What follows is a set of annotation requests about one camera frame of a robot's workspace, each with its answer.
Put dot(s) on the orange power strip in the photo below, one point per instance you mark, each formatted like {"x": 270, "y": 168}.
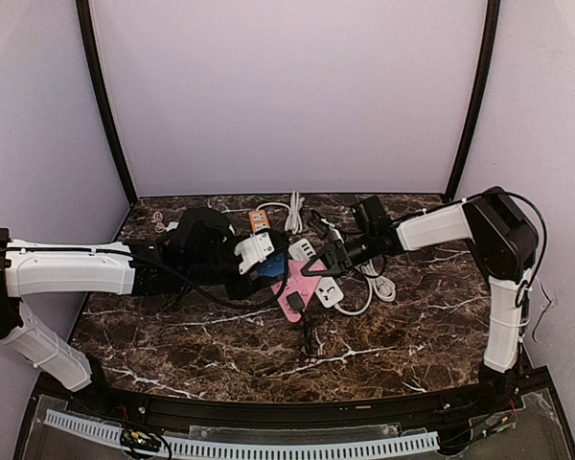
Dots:
{"x": 258, "y": 220}

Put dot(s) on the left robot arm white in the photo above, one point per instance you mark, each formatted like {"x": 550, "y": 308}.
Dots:
{"x": 131, "y": 268}

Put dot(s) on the black TP-Link adapter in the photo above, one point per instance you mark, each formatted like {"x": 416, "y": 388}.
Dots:
{"x": 296, "y": 303}

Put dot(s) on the black frame left post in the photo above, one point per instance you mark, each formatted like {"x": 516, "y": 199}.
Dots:
{"x": 95, "y": 71}

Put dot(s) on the black frame post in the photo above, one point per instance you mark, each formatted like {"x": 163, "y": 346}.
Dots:
{"x": 95, "y": 71}
{"x": 480, "y": 79}

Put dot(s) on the black frame right post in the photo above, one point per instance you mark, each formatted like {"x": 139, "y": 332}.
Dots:
{"x": 480, "y": 79}

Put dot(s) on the pink triangular power strip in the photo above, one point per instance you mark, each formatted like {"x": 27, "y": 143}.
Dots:
{"x": 296, "y": 282}

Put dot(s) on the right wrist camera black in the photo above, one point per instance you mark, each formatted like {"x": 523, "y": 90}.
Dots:
{"x": 370, "y": 216}

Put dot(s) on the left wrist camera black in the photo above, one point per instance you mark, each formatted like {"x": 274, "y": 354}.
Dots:
{"x": 202, "y": 232}

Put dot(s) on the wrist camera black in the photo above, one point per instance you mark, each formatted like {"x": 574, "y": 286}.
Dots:
{"x": 202, "y": 232}
{"x": 370, "y": 216}

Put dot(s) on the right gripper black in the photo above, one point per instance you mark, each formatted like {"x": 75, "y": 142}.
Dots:
{"x": 340, "y": 254}

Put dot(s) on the white power strip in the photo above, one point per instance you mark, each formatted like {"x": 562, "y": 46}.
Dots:
{"x": 328, "y": 292}

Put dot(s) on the white slotted cable duct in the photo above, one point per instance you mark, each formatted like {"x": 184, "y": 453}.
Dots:
{"x": 227, "y": 443}

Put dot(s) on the white USB charger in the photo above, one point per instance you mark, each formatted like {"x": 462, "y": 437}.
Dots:
{"x": 172, "y": 226}

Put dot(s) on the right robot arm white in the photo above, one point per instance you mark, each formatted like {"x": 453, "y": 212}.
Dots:
{"x": 507, "y": 247}

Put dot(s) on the blue cube socket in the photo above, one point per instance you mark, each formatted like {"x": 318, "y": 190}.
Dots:
{"x": 273, "y": 267}

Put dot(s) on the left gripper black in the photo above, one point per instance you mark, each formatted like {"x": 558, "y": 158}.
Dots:
{"x": 242, "y": 286}

